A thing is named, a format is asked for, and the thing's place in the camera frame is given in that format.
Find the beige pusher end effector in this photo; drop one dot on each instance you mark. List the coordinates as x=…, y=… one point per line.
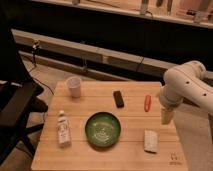
x=166, y=115

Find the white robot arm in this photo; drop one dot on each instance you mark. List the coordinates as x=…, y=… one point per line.
x=185, y=81

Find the green ceramic bowl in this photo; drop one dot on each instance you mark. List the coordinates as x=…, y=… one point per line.
x=102, y=129

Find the orange red marker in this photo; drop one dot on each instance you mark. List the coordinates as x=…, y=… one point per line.
x=147, y=103

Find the white sponge block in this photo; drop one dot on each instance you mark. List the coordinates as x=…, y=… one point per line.
x=150, y=141

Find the black rectangular block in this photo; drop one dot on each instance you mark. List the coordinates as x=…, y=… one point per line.
x=118, y=99

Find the white paper cup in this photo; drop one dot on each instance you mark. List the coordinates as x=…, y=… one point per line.
x=74, y=86

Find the small white bottle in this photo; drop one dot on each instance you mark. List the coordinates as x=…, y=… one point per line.
x=64, y=138

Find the black office chair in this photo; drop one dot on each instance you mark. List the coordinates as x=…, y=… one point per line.
x=18, y=95

